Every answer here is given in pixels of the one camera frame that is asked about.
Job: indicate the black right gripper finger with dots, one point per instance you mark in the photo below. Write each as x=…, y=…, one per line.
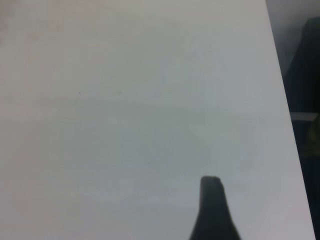
x=212, y=212

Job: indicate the grey background bar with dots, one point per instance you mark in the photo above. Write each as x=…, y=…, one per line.
x=303, y=116

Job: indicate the dark background chair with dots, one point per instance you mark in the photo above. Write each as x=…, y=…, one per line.
x=307, y=75

